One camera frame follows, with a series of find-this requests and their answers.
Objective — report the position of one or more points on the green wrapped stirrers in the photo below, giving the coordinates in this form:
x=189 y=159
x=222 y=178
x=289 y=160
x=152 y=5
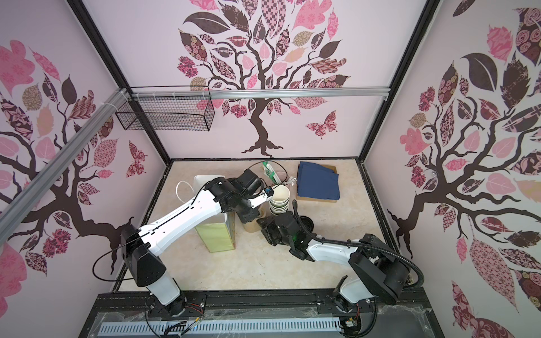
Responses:
x=269 y=171

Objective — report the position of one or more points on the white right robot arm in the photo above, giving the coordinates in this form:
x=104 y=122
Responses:
x=377 y=272

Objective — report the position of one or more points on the aluminium rail back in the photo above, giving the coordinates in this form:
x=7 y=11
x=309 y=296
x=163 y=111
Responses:
x=265 y=94

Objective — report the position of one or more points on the brown cardboard napkin box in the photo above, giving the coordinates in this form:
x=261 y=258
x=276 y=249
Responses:
x=329 y=169

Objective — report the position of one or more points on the stacked paper cups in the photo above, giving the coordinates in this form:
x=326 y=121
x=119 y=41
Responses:
x=280 y=201

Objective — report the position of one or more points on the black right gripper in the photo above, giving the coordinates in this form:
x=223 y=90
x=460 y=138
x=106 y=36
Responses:
x=270 y=228

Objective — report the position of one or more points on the black wire basket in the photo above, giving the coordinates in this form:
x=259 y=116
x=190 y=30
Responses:
x=168 y=108

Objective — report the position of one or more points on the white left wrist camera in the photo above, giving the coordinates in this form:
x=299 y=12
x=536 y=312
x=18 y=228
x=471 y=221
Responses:
x=263 y=197

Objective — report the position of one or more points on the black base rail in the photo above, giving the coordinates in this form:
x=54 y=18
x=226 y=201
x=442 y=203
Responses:
x=411 y=317

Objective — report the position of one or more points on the white paper takeout bag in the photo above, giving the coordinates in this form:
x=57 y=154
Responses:
x=217 y=232

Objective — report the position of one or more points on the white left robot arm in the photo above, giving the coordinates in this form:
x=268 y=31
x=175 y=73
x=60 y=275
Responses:
x=141 y=247

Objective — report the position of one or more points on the blue napkin stack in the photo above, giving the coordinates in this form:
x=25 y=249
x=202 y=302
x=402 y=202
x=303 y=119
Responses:
x=318 y=179

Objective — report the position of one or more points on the aluminium rail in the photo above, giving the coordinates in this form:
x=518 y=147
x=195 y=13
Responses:
x=265 y=94
x=17 y=210

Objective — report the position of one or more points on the pink bucket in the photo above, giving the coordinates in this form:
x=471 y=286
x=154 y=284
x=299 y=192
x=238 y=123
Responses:
x=276 y=185

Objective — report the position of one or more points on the aluminium rail left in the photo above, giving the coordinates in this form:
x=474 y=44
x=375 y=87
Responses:
x=17 y=210

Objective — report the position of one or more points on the black cup lid stack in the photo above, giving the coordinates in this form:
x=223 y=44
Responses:
x=307 y=223

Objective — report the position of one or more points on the white slotted cable duct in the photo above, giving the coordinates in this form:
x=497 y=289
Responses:
x=219 y=327

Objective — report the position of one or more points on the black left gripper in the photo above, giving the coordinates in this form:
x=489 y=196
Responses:
x=245 y=217

